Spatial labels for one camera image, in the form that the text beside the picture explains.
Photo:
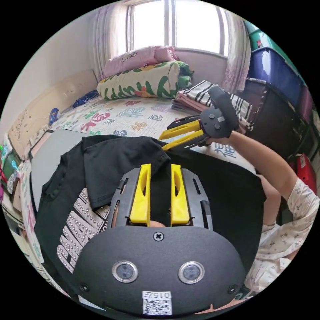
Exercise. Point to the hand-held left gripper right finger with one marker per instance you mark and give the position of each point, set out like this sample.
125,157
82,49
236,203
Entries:
178,200

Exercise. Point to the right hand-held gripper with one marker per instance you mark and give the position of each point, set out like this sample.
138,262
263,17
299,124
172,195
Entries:
215,122

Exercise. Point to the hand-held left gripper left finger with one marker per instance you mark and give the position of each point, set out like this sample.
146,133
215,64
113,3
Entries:
141,197

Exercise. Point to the black t-shirt with studded print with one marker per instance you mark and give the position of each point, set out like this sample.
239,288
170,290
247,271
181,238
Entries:
225,187

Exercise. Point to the person's right forearm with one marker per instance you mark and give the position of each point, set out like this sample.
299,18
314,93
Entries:
270,160

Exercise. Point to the person's right hand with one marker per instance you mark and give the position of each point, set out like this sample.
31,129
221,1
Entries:
209,142

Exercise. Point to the person's left hand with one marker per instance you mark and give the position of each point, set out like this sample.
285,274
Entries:
157,224

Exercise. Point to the pile of clothes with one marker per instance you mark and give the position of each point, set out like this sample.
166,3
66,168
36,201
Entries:
195,97

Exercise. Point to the bed with printed sheet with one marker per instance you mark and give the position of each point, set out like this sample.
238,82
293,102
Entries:
120,115

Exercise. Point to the folded quilt with green print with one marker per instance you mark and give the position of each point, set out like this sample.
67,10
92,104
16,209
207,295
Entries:
140,82

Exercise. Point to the pink pillow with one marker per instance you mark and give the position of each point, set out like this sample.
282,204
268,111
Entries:
135,58

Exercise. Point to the dark brown storage box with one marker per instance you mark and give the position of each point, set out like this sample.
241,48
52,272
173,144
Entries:
275,125

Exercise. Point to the pale pink curtain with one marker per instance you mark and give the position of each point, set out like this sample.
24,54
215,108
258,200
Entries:
236,57
107,40

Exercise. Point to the grey flat folding board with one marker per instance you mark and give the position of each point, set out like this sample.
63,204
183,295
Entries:
50,155

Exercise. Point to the dark blue printed cloth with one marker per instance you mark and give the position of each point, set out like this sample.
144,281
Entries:
85,98

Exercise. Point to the person's body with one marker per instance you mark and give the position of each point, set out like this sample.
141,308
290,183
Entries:
280,240

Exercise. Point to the window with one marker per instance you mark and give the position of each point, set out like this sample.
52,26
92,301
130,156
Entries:
192,25

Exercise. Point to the blue plastic storage bin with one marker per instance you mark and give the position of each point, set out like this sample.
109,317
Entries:
275,72

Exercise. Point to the small blue plastic object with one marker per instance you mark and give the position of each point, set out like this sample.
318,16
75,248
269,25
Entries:
53,115

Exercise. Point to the green plastic storage bin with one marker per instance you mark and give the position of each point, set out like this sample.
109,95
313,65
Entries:
257,37

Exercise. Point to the red plastic container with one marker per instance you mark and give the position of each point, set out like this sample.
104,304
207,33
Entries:
303,172

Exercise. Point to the purple plastic storage bin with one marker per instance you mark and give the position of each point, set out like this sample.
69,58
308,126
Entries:
306,103

